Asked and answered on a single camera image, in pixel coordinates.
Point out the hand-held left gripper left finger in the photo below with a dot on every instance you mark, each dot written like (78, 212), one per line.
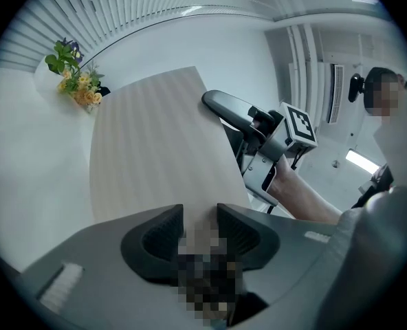
(148, 253)

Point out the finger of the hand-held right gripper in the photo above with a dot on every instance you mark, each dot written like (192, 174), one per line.
(227, 105)

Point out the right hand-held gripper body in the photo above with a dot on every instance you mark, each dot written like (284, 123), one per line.
(298, 126)

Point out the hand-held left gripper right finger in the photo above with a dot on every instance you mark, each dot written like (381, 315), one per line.
(255, 242)

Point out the beige file box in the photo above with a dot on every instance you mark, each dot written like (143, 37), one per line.
(162, 143)

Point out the person's right forearm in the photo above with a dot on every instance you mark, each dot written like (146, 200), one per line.
(303, 198)

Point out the ceiling air vent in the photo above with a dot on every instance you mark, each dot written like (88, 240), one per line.
(335, 95)

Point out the person's head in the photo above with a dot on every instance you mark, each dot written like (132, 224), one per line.
(387, 91)

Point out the yellow flower bouquet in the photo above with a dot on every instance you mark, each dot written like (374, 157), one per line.
(85, 91)

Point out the white window blinds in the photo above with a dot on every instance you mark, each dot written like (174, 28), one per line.
(104, 9)

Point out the purple flower potted plant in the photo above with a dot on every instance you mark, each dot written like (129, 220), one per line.
(64, 57)

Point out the black head camera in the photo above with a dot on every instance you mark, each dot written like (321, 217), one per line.
(356, 88)

